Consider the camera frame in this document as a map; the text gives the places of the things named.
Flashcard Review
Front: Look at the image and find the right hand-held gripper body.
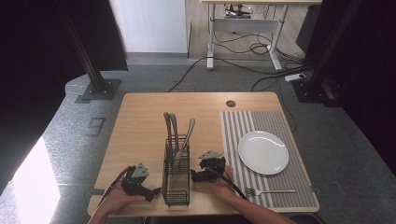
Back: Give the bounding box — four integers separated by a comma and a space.
199, 149, 227, 182

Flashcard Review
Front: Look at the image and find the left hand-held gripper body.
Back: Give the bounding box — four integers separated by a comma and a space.
120, 162, 150, 199

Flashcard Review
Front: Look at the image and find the person's left hand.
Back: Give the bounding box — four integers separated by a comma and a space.
102, 165, 147, 216

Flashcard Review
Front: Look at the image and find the person's right hand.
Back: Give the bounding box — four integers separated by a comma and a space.
207, 165, 241, 203

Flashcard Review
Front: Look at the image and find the steel table knife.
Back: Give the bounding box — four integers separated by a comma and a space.
172, 117, 197, 171

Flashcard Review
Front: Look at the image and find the white round plate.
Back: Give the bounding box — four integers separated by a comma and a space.
237, 130, 290, 176

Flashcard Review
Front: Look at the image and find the steel fork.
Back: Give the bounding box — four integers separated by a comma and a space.
244, 187, 297, 197

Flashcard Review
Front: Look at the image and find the grey floor socket box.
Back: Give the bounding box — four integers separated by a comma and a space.
87, 117, 106, 137

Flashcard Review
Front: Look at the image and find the grey striped placemat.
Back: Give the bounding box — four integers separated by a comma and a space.
219, 110, 320, 209

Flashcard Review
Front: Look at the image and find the white power strip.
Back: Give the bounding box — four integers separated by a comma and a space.
284, 72, 307, 83

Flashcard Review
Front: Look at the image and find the black metal stand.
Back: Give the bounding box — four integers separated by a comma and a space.
291, 0, 363, 108
57, 0, 121, 102

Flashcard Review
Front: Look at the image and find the white-legged wooden desk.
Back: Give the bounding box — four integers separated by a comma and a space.
200, 0, 323, 72

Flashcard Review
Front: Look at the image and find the white panel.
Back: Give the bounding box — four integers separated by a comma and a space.
108, 0, 190, 54

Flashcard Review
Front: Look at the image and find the black curtain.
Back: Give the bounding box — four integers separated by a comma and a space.
295, 0, 396, 176
0, 0, 129, 195

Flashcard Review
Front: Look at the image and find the black wire cutlery caddy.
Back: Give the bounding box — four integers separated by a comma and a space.
162, 134, 191, 207

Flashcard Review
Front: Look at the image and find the right hand-held gripper cable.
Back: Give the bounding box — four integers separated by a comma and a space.
205, 166, 250, 202

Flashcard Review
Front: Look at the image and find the hand-held gripper cable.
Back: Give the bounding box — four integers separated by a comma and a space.
97, 165, 137, 208
205, 166, 250, 202

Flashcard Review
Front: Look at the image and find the left hand-held gripper cable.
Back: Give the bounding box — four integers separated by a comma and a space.
97, 165, 137, 208

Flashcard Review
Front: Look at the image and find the steel cutlery with curved handle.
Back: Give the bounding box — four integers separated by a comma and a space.
169, 112, 180, 148
163, 111, 174, 166

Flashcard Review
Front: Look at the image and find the black floor cable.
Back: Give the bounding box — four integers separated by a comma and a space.
250, 76, 297, 133
167, 57, 209, 93

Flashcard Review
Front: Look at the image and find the bundle of black floor cables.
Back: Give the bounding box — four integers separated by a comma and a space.
213, 31, 312, 77

